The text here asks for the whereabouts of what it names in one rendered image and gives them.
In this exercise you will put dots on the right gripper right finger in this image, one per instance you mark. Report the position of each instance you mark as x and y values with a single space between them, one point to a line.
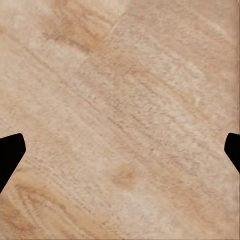
232 149

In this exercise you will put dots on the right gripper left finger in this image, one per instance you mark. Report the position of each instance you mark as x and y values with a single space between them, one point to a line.
12 149

